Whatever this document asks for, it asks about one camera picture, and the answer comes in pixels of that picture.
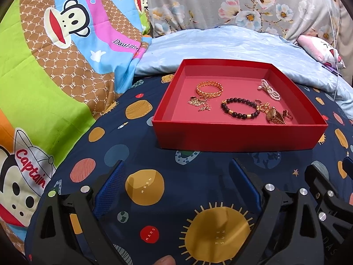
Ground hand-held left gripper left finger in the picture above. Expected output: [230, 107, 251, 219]
[26, 159, 127, 265]

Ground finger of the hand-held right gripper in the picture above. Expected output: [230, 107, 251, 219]
[304, 164, 353, 227]

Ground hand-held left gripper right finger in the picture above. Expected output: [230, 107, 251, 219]
[228, 158, 332, 265]

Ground red cardboard box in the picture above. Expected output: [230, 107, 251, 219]
[152, 59, 329, 153]

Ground gold wrist watch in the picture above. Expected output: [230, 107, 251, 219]
[265, 106, 287, 125]

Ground black bead bracelet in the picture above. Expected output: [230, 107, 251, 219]
[221, 97, 261, 120]

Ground gold chain with pendant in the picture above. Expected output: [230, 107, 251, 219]
[255, 99, 273, 114]

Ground thin gold chain bracelet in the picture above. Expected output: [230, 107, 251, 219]
[188, 96, 213, 112]

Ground person's left hand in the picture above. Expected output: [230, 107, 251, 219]
[153, 255, 177, 265]

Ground navy planet print blanket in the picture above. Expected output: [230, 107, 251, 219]
[25, 72, 353, 265]

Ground dark flat device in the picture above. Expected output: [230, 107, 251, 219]
[322, 64, 342, 77]

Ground colourful monkey print blanket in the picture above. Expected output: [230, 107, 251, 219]
[0, 0, 153, 257]

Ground pink cartoon face pillow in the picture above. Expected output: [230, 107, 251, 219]
[296, 34, 346, 69]

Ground light blue quilt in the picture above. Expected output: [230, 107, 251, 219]
[134, 25, 353, 107]

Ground grey floral bedsheet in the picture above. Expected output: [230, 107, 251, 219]
[143, 0, 348, 43]

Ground white pearl bracelet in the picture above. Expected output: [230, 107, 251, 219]
[258, 79, 281, 101]

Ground wide gold link bracelet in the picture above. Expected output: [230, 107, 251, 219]
[196, 81, 224, 98]

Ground white cable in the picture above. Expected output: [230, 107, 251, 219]
[327, 0, 341, 101]

